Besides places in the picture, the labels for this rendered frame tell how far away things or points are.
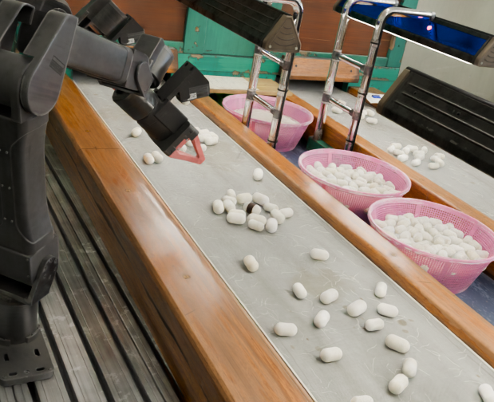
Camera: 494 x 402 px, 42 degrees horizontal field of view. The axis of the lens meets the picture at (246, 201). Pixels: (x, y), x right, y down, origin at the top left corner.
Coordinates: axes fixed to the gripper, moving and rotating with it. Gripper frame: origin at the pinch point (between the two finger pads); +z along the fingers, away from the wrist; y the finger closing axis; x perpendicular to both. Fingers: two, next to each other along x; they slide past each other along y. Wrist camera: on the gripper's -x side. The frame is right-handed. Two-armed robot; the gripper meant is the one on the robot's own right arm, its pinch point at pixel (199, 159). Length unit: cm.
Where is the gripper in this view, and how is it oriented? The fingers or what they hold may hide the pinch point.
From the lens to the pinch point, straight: 115.7
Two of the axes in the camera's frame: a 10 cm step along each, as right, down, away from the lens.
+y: -4.3, -4.5, 7.8
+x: -7.0, 7.1, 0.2
